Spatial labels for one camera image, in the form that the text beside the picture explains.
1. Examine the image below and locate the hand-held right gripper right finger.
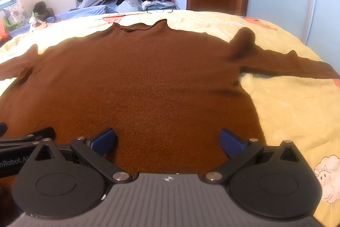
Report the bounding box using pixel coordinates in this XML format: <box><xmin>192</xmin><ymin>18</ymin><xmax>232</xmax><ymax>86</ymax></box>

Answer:
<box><xmin>204</xmin><ymin>128</ymin><xmax>303</xmax><ymax>185</ymax></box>

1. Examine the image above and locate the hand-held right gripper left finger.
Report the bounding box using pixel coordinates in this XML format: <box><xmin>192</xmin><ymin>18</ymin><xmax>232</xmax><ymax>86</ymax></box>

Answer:
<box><xmin>33</xmin><ymin>128</ymin><xmax>133</xmax><ymax>185</ymax></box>

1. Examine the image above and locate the brown knit sweater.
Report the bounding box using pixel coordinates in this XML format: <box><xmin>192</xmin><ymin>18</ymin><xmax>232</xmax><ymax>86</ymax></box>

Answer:
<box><xmin>0</xmin><ymin>19</ymin><xmax>340</xmax><ymax>219</ymax></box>

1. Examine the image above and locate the yellow printed bedsheet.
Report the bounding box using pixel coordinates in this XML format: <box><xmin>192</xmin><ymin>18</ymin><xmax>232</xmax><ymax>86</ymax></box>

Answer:
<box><xmin>0</xmin><ymin>9</ymin><xmax>340</xmax><ymax>225</ymax></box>

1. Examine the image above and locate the floral pillow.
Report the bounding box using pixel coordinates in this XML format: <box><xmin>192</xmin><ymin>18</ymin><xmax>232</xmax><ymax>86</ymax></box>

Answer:
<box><xmin>3</xmin><ymin>2</ymin><xmax>30</xmax><ymax>29</ymax></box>

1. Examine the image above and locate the blue quilted blanket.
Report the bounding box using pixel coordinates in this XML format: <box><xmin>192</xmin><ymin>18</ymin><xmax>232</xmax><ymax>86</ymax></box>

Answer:
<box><xmin>53</xmin><ymin>5</ymin><xmax>119</xmax><ymax>21</ymax></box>

